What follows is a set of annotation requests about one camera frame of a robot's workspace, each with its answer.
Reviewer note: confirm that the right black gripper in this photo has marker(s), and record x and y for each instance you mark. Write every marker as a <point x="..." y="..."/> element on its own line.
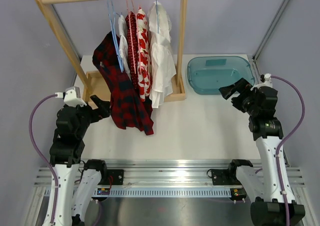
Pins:
<point x="241" y="86"/>

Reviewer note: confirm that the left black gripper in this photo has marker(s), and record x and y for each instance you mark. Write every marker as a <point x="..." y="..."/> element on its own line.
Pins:
<point x="103" y="108"/>

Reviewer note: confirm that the red black plaid skirt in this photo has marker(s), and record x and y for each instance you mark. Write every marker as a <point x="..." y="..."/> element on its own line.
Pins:
<point x="126" y="107"/>

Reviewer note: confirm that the white ruffled blouse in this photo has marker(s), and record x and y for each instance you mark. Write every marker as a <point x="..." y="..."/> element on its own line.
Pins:
<point x="162" y="63"/>

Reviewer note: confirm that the blue wire hanger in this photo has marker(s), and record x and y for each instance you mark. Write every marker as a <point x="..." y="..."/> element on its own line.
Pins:
<point x="110" y="17"/>
<point x="157" y="16"/>
<point x="116" y="38"/>

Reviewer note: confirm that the white red floral skirt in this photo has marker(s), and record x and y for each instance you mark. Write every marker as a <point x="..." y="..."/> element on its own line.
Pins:
<point x="144" y="59"/>

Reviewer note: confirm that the pink wire hanger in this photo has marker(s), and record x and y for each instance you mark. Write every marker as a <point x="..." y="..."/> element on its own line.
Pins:
<point x="137" y="35"/>
<point x="131" y="37"/>

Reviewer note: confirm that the small white skirt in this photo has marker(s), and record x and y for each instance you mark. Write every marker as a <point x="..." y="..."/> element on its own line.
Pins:
<point x="123" y="44"/>

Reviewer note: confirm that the red white polka dot skirt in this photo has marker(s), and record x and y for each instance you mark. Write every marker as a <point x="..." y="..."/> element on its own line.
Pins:
<point x="134" y="77"/>

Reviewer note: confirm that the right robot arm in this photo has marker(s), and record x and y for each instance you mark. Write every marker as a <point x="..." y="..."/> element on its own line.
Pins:
<point x="273" y="202"/>

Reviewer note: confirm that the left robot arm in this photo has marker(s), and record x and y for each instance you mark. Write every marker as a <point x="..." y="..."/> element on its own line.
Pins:
<point x="67" y="206"/>

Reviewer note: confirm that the wooden clothes rack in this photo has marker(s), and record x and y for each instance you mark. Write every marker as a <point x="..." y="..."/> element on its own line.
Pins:
<point x="91" y="82"/>

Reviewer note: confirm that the blue plastic basin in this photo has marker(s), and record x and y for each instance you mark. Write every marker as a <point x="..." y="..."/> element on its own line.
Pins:
<point x="206" y="74"/>

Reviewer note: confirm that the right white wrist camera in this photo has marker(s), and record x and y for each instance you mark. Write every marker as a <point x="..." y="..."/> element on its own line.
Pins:
<point x="266" y="80"/>

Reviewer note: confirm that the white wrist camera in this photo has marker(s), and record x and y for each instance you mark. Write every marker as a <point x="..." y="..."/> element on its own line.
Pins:
<point x="266" y="80"/>
<point x="71" y="97"/>

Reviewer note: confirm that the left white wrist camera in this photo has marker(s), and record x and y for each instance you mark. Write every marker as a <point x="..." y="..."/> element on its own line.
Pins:
<point x="71" y="97"/>

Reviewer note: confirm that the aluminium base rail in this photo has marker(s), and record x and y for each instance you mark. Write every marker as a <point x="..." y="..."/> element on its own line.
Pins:
<point x="147" y="173"/>

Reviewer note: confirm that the white slotted cable duct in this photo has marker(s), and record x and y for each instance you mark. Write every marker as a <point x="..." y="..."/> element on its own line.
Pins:
<point x="178" y="192"/>

